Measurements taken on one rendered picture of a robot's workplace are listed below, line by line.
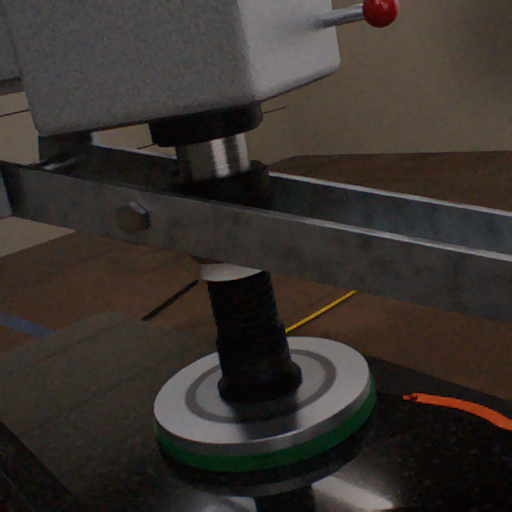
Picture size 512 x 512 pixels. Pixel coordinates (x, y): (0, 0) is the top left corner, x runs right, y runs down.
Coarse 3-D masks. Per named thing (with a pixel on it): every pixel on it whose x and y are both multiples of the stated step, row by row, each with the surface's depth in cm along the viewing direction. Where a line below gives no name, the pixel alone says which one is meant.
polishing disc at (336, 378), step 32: (320, 352) 75; (352, 352) 73; (192, 384) 73; (320, 384) 68; (352, 384) 67; (160, 416) 68; (192, 416) 67; (224, 416) 65; (256, 416) 64; (288, 416) 63; (320, 416) 62; (192, 448) 63; (224, 448) 61; (256, 448) 61
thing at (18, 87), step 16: (0, 16) 56; (0, 32) 56; (0, 48) 57; (0, 64) 57; (16, 64) 57; (0, 80) 59; (16, 80) 59; (0, 176) 64; (0, 192) 64; (0, 208) 64
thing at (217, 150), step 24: (192, 144) 61; (216, 144) 61; (240, 144) 62; (192, 168) 62; (216, 168) 61; (240, 168) 62; (264, 168) 64; (192, 192) 61; (216, 192) 60; (240, 192) 61; (264, 192) 63
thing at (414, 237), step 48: (48, 144) 77; (96, 144) 75; (48, 192) 65; (96, 192) 63; (144, 192) 61; (288, 192) 68; (336, 192) 66; (384, 192) 65; (144, 240) 63; (192, 240) 61; (240, 240) 59; (288, 240) 57; (336, 240) 56; (384, 240) 54; (432, 240) 54; (480, 240) 63; (384, 288) 56; (432, 288) 54; (480, 288) 53
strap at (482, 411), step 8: (416, 400) 221; (424, 400) 220; (432, 400) 219; (440, 400) 218; (448, 400) 217; (456, 400) 216; (464, 408) 211; (472, 408) 211; (480, 408) 210; (480, 416) 206; (488, 416) 205; (496, 416) 204; (496, 424) 200; (504, 424) 200
